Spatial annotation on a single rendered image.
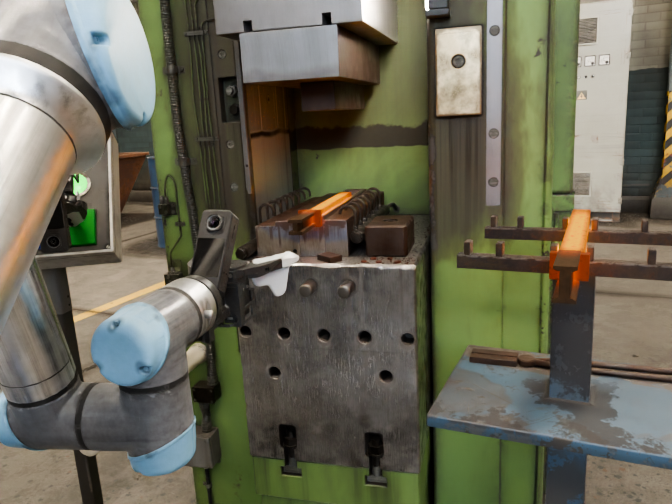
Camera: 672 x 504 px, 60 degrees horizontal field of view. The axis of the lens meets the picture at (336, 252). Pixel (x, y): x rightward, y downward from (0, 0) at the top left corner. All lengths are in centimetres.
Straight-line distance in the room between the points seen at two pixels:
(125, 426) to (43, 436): 10
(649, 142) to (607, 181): 80
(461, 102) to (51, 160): 94
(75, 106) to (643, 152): 674
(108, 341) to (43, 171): 25
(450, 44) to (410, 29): 39
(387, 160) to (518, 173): 47
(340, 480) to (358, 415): 17
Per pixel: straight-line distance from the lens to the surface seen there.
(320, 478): 137
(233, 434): 164
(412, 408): 123
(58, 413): 73
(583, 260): 78
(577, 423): 97
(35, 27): 48
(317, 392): 126
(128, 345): 62
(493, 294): 133
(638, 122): 700
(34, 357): 68
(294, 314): 121
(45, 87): 46
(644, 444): 94
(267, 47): 122
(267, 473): 141
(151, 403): 67
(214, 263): 77
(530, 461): 151
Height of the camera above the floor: 120
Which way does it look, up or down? 13 degrees down
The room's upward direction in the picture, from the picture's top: 3 degrees counter-clockwise
